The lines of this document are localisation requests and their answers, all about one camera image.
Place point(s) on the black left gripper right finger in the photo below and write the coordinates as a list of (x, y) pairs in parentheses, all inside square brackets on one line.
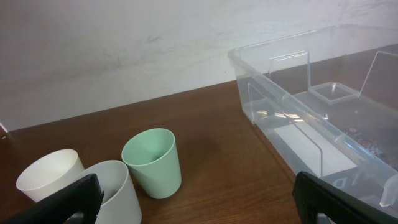
[(314, 196)]

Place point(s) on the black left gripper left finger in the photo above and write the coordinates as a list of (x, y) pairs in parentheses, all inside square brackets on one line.
[(79, 202)]

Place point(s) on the light grey plastic cup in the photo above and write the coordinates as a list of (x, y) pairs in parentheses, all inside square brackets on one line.
[(120, 204)]

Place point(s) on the cream white plastic cup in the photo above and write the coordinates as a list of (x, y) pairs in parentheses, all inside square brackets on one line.
[(49, 174)]

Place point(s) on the mint green plastic cup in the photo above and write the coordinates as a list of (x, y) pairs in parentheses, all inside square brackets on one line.
[(152, 157)]

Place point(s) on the clear plastic storage container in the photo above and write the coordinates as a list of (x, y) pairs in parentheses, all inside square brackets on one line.
[(342, 81)]

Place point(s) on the white paper label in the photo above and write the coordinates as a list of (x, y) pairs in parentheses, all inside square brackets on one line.
[(319, 155)]

